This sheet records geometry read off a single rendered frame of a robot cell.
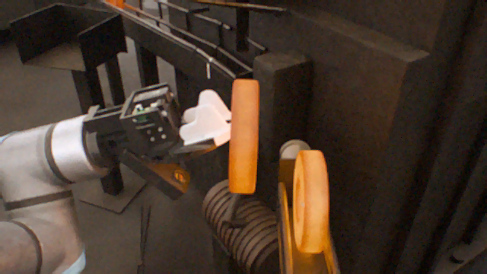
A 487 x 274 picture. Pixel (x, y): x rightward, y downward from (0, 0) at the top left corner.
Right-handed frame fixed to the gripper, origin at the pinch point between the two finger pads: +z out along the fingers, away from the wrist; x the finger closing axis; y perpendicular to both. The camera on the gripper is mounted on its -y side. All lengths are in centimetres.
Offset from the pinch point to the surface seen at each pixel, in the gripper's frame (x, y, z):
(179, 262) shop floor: 41, -75, -44
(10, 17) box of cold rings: 228, -16, -177
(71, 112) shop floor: 135, -55, -113
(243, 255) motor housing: 6.2, -33.9, -9.8
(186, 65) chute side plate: 59, -14, -21
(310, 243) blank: -7.8, -16.5, 5.2
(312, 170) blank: -1.8, -8.7, 7.6
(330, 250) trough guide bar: -8.5, -18.0, 7.7
